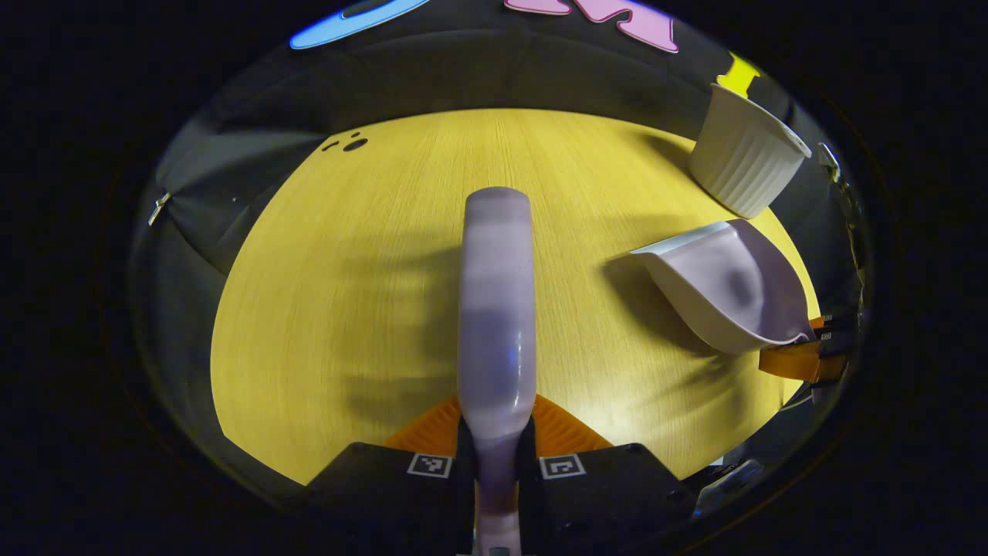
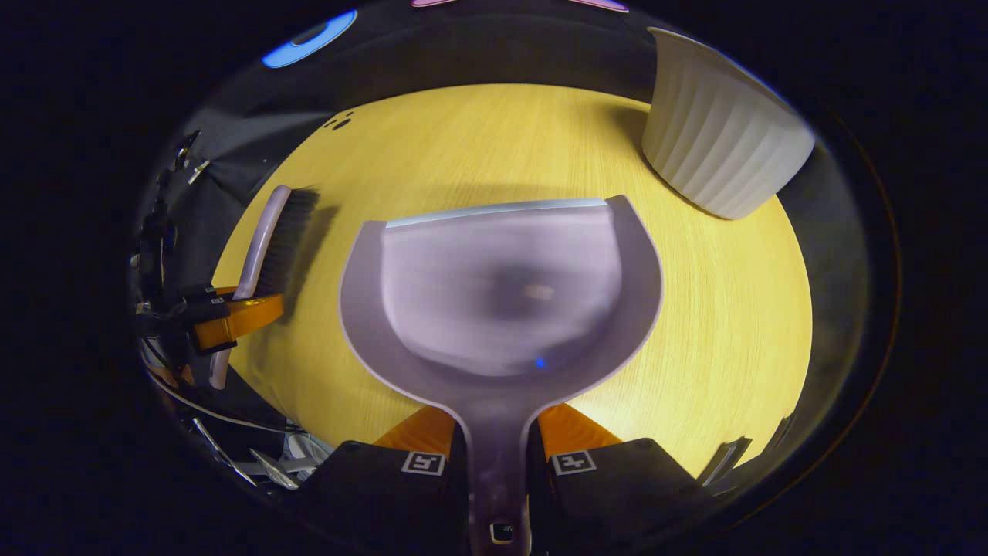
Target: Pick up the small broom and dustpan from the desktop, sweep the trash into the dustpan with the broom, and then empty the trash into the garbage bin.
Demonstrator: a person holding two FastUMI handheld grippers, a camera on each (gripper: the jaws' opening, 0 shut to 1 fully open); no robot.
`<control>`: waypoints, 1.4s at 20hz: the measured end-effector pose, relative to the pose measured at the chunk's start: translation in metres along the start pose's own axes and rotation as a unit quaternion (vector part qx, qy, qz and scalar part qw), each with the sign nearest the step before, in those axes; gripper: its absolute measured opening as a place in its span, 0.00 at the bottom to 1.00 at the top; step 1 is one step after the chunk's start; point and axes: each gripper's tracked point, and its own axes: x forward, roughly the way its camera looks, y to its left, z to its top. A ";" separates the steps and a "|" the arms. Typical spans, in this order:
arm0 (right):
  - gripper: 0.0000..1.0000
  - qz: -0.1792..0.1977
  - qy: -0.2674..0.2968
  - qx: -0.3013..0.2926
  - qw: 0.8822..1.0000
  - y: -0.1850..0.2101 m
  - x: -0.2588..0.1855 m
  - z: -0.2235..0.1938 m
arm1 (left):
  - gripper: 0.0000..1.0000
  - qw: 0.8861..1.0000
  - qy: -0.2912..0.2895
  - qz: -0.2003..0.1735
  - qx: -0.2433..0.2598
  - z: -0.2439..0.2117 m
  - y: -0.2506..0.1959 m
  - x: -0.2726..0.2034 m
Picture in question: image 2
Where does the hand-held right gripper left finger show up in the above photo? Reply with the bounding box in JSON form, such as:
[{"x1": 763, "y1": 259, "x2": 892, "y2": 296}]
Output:
[{"x1": 297, "y1": 405, "x2": 472, "y2": 556}]

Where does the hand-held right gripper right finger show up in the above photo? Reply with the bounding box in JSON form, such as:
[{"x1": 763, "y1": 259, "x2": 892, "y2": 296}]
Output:
[{"x1": 527, "y1": 403, "x2": 724, "y2": 555}]

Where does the small pink broom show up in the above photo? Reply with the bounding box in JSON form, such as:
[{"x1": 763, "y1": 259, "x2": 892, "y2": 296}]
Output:
[{"x1": 208, "y1": 185, "x2": 321, "y2": 391}]

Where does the pink dustpan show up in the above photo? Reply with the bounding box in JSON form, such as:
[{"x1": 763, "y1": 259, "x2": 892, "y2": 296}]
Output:
[{"x1": 338, "y1": 195, "x2": 665, "y2": 556}]

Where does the grey metal bracket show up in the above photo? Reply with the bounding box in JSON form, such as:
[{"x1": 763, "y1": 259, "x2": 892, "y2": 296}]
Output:
[{"x1": 699, "y1": 436, "x2": 753, "y2": 487}]

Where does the shiny metal frame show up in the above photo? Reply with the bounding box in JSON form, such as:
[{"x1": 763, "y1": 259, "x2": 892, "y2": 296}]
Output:
[{"x1": 166, "y1": 378, "x2": 333, "y2": 491}]

